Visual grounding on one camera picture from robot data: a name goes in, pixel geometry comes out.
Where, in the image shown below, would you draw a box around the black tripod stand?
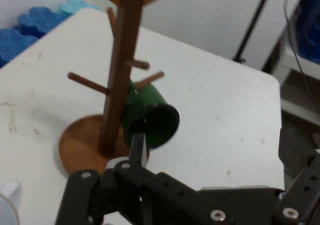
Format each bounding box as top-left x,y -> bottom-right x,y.
231,0 -> 274,63

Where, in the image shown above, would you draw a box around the thin black hanging cable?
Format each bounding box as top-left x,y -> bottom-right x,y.
283,0 -> 320,116

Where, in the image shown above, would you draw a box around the light blue foam tile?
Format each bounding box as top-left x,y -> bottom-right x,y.
59,0 -> 103,14

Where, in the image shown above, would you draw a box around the white shelf unit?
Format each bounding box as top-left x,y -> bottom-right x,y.
261,0 -> 320,126

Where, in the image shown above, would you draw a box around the white mug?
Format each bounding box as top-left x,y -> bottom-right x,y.
0,181 -> 23,225

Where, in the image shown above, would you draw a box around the green ceramic mug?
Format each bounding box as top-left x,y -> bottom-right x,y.
121,78 -> 181,151

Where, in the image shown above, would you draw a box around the brown wooden mug tree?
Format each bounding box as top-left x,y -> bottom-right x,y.
59,0 -> 185,178

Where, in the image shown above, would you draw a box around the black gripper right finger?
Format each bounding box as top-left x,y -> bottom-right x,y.
271,127 -> 320,225

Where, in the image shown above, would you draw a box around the blue plastic bin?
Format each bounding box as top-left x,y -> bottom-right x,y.
296,0 -> 320,65

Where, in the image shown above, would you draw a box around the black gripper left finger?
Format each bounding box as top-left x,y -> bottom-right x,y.
54,132 -> 235,225

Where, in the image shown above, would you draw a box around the dark blue foam tile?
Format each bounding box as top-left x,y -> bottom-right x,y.
14,6 -> 67,38
0,28 -> 40,68

